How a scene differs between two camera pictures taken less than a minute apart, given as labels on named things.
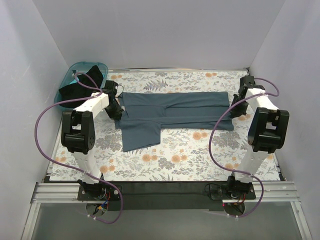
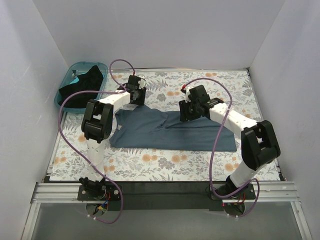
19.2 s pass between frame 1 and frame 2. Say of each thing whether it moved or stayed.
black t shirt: stayed
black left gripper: moved
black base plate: stayed
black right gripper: moved
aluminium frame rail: stayed
